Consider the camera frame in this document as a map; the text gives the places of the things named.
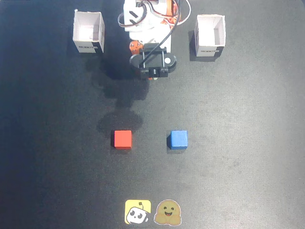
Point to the red wooden cube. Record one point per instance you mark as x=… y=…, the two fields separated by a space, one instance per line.
x=123 y=138

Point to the white cardboard box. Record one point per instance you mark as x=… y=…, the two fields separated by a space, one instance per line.
x=209 y=33
x=88 y=31

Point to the yellow robot face sticker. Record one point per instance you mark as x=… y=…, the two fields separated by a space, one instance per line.
x=137 y=211

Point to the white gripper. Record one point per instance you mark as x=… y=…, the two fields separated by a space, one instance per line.
x=135 y=48

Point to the orange robot base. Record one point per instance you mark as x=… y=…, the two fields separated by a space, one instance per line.
x=172 y=14

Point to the blue wooden cube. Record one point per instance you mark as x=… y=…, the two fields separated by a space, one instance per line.
x=179 y=138

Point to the hugging face emoji sticker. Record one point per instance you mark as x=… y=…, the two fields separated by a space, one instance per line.
x=167 y=212

